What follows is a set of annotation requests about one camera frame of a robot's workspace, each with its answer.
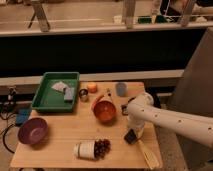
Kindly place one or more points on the black eraser block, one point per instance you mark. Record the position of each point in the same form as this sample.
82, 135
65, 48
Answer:
130, 137

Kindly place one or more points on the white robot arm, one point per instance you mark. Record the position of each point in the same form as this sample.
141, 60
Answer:
197, 128

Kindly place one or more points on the orange fruit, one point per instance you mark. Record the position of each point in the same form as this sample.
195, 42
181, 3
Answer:
92, 87

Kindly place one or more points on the blue cup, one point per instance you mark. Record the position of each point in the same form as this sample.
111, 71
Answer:
121, 89

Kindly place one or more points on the small metal can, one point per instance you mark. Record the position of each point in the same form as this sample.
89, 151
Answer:
83, 95

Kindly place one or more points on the orange bowl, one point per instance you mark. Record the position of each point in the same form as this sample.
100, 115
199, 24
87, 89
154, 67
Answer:
104, 111

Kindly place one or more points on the small black clip box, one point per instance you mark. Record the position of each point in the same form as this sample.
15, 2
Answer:
124, 110

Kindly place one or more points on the grey sponge block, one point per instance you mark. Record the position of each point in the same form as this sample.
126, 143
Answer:
68, 94

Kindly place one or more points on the white cloth piece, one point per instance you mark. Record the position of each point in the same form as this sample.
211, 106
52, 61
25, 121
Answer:
59, 86

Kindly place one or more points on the green plastic tray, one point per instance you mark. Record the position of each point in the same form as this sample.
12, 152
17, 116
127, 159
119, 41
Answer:
48, 100

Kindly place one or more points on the dark grape bunch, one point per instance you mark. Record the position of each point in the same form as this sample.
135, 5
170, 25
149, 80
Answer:
101, 148

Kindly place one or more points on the white cup on side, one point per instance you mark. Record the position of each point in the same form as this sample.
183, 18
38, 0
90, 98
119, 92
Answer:
84, 150

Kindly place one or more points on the purple bowl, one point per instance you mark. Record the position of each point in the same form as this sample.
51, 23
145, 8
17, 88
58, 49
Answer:
33, 131

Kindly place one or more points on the blue box beside table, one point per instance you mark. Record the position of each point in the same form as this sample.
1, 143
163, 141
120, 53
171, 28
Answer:
22, 116

